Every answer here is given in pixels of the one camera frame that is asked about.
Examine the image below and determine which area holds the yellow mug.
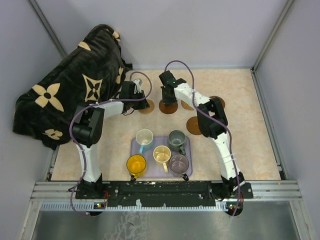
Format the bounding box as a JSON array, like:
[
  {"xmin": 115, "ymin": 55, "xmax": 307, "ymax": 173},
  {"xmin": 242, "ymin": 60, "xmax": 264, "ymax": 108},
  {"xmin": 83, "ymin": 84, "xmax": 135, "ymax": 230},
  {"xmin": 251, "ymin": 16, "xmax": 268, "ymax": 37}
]
[{"xmin": 126, "ymin": 154, "xmax": 147, "ymax": 182}]

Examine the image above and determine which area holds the grey-green mug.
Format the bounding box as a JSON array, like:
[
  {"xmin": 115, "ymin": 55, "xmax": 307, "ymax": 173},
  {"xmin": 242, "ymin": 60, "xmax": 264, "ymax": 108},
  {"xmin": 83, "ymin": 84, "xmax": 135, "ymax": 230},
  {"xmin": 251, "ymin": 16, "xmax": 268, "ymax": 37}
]
[{"xmin": 167, "ymin": 130, "xmax": 186, "ymax": 156}]

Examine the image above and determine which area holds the grey aluminium frame rail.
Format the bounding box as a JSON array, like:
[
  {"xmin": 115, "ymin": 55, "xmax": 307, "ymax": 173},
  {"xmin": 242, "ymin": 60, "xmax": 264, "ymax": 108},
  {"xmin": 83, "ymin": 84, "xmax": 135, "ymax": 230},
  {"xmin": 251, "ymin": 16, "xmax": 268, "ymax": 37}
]
[{"xmin": 251, "ymin": 0, "xmax": 296, "ymax": 72}]

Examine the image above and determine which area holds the light woven coaster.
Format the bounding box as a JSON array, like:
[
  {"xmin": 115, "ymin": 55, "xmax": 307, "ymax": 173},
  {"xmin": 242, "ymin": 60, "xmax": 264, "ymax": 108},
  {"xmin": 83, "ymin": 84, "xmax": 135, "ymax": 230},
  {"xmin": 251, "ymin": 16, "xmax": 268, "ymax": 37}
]
[{"xmin": 181, "ymin": 100, "xmax": 194, "ymax": 111}]

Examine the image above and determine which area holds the white and blue mug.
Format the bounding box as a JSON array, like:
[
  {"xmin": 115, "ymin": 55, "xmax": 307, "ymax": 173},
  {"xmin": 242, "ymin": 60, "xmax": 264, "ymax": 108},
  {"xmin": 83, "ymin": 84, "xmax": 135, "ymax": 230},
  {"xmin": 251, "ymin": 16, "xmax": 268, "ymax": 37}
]
[{"xmin": 135, "ymin": 129, "xmax": 154, "ymax": 154}]

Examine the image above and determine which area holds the dark brown wooden coaster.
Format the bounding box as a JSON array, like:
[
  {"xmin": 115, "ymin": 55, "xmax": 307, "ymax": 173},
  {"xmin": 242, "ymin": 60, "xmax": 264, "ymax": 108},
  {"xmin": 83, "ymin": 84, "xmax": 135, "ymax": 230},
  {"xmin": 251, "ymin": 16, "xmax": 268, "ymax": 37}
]
[{"xmin": 210, "ymin": 95, "xmax": 226, "ymax": 109}]

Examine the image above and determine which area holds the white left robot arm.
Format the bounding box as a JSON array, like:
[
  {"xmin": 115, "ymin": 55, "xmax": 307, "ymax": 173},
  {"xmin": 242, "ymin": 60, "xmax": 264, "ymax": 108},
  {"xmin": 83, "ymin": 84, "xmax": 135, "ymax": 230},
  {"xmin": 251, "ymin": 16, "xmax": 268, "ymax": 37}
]
[{"xmin": 69, "ymin": 79, "xmax": 150, "ymax": 199}]

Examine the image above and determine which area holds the black floral blanket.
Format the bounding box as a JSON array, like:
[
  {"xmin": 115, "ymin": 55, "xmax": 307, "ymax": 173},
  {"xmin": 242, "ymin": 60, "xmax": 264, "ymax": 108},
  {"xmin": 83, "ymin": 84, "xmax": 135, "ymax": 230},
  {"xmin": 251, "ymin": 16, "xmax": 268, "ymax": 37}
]
[{"xmin": 12, "ymin": 24, "xmax": 132, "ymax": 150}]

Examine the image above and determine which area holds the white toothed cable rail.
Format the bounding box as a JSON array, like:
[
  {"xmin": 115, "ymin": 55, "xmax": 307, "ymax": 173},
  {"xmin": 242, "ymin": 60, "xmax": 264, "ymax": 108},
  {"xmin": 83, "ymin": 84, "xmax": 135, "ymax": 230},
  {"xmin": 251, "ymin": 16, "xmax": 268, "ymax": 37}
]
[{"xmin": 39, "ymin": 201, "xmax": 241, "ymax": 212}]

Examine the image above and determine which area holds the cream mug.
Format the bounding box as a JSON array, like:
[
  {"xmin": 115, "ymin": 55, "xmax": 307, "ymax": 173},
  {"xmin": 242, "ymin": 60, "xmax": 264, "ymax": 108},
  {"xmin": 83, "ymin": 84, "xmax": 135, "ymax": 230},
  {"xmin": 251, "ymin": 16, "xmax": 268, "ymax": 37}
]
[{"xmin": 152, "ymin": 145, "xmax": 172, "ymax": 174}]

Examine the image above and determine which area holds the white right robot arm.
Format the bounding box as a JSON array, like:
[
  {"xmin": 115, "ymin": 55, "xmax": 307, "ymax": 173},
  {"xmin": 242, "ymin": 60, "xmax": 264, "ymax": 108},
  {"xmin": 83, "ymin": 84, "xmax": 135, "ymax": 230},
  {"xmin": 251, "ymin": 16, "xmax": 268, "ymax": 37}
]
[{"xmin": 159, "ymin": 70, "xmax": 245, "ymax": 199}]

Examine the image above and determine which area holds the purple mug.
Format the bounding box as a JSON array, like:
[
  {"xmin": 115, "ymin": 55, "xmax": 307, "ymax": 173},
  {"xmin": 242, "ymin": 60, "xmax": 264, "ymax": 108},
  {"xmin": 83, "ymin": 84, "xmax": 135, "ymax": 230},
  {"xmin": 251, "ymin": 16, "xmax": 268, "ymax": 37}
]
[{"xmin": 169, "ymin": 154, "xmax": 190, "ymax": 182}]

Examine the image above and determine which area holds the dark brown round coaster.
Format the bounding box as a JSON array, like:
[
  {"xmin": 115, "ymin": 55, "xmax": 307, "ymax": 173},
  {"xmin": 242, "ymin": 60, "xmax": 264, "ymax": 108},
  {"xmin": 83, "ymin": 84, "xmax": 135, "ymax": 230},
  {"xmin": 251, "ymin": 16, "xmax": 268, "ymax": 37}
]
[{"xmin": 158, "ymin": 100, "xmax": 178, "ymax": 115}]

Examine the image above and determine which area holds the light wooden coaster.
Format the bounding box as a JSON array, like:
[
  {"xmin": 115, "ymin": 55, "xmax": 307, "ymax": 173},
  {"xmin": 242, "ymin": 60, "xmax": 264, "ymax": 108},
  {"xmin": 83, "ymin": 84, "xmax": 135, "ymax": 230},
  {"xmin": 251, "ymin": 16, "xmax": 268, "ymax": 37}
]
[{"xmin": 138, "ymin": 99, "xmax": 155, "ymax": 115}]

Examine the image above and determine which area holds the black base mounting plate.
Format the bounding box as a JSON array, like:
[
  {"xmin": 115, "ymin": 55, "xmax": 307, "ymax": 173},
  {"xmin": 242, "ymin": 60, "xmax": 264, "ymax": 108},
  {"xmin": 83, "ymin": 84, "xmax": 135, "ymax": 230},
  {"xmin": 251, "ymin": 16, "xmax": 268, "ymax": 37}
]
[{"xmin": 89, "ymin": 180, "xmax": 253, "ymax": 208}]

